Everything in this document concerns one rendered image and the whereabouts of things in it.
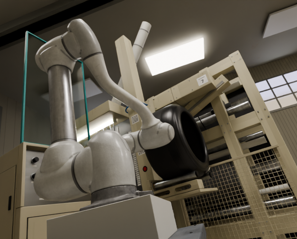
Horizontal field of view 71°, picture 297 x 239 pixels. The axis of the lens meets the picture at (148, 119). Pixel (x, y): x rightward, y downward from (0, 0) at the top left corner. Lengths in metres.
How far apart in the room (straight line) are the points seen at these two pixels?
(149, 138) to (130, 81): 1.13
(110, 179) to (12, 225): 0.83
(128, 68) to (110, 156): 1.52
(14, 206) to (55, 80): 0.75
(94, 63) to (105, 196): 0.62
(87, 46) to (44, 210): 0.95
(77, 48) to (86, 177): 0.60
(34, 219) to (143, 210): 0.91
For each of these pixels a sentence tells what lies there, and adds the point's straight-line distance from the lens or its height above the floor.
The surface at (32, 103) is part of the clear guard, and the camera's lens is 1.66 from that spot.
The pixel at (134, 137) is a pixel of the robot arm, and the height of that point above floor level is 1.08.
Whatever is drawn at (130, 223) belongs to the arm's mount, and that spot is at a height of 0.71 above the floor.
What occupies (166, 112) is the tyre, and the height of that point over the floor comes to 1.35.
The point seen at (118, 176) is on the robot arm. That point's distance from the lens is 0.69.
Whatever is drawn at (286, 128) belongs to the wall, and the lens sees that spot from 5.78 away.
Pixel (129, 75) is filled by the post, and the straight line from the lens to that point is 2.10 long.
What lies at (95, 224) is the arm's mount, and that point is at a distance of 0.63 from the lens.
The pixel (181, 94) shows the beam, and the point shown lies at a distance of 2.00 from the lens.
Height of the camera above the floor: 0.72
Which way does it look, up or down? 24 degrees up
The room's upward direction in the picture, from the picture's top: 13 degrees counter-clockwise
